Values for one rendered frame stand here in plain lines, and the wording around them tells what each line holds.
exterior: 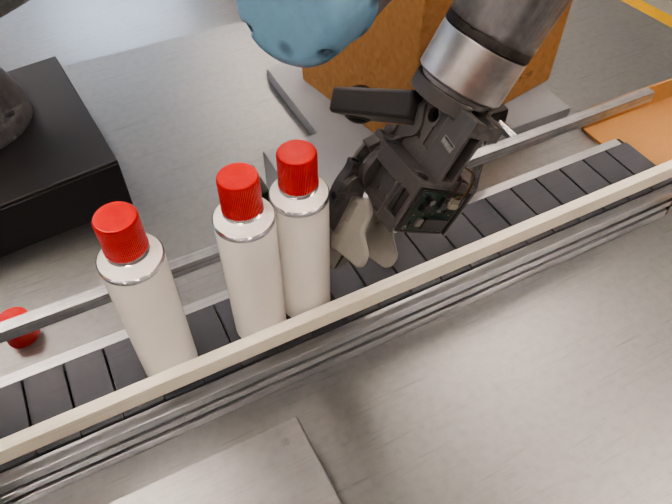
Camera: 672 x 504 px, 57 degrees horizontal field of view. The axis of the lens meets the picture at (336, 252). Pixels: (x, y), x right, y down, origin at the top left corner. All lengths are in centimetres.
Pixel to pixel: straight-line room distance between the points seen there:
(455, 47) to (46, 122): 58
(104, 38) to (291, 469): 86
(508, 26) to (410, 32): 29
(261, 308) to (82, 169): 33
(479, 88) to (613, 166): 40
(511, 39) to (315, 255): 24
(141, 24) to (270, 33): 84
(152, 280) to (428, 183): 23
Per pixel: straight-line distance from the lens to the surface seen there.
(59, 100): 93
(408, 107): 53
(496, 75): 49
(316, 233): 53
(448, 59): 49
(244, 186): 47
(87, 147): 83
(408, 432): 63
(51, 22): 129
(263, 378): 63
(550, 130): 75
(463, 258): 66
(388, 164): 52
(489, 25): 48
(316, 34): 38
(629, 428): 69
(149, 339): 55
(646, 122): 104
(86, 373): 65
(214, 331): 64
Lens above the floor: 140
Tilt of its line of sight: 49 degrees down
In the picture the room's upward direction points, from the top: straight up
